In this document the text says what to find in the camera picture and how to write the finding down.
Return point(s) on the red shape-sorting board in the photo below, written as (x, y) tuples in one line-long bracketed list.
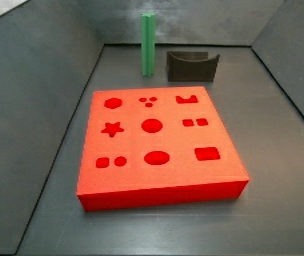
[(157, 149)]

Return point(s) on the black curved holder bracket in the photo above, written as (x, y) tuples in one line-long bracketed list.
[(190, 66)]

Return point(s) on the green star-shaped peg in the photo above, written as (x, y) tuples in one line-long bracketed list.
[(148, 23)]

